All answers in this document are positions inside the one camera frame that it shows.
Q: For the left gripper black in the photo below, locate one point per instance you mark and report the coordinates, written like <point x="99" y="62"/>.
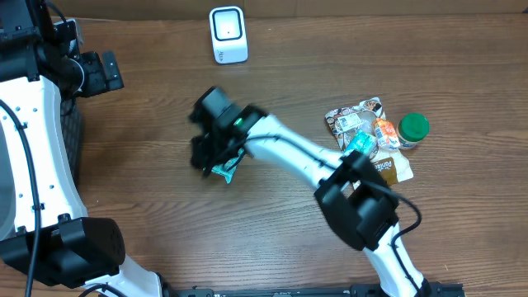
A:
<point x="101" y="83"/>

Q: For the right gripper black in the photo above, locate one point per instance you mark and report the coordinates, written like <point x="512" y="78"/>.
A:
<point x="207" y="158"/>

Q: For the teal snack packet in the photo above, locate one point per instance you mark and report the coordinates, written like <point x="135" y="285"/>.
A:
<point x="228" y="169"/>

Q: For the brown white snack bag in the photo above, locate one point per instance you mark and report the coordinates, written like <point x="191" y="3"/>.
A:
<point x="346" y="122"/>

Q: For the teal Kleenex tissue pack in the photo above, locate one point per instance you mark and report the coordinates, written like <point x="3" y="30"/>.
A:
<point x="362" y="142"/>

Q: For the orange white small box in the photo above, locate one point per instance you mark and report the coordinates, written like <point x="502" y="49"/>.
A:
<point x="386" y="135"/>

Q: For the green lid jar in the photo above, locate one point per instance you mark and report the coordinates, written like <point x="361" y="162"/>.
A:
<point x="412" y="129"/>

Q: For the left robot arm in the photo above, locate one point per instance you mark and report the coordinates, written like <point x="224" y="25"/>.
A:
<point x="51" y="238"/>

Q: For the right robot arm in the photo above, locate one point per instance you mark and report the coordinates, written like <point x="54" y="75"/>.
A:
<point x="354" y="198"/>

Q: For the white barcode scanner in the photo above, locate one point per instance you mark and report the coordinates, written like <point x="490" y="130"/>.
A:
<point x="228" y="35"/>

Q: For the grey plastic shopping basket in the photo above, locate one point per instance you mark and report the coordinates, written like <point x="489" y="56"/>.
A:
<point x="72" y="136"/>

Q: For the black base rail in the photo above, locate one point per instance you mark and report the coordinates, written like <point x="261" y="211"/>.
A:
<point x="437" y="290"/>

